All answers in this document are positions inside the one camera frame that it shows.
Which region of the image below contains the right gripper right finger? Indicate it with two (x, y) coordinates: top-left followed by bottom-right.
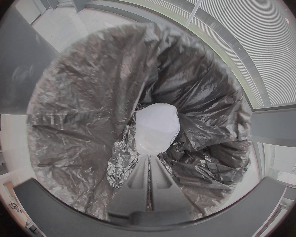
(150, 156), (194, 220)

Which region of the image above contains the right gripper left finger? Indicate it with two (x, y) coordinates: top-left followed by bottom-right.
(108, 155), (149, 223)

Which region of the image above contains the black plastic bag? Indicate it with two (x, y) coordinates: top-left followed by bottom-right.
(26, 22), (253, 222)

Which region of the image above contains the crumpled black plastic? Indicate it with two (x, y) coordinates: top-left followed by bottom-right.
(106, 125), (141, 189)

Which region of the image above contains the white printed wrapper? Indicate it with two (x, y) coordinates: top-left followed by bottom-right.
(134, 103), (180, 156)

